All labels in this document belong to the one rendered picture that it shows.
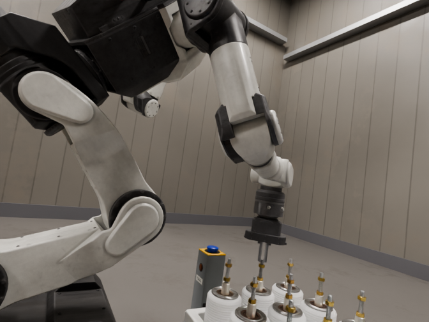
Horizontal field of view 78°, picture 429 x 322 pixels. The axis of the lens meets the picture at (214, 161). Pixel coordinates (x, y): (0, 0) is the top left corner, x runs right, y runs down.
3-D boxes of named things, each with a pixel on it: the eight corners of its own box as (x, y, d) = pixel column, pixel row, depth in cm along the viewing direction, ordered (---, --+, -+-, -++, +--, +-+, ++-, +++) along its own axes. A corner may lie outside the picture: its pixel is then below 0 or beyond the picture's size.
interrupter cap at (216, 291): (205, 292, 72) (205, 290, 72) (221, 286, 78) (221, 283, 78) (228, 303, 68) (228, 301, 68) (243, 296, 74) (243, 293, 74)
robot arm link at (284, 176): (291, 190, 81) (286, 180, 69) (262, 186, 85) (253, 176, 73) (294, 169, 83) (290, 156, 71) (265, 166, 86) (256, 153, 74)
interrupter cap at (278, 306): (308, 314, 68) (308, 311, 68) (292, 322, 63) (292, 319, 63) (282, 301, 74) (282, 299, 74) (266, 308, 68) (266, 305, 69)
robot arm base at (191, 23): (217, 24, 51) (221, -34, 51) (166, 37, 58) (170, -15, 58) (248, 54, 64) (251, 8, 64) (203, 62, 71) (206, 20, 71)
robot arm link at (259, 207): (285, 241, 83) (289, 203, 84) (286, 248, 73) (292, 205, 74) (245, 234, 86) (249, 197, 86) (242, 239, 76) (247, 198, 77)
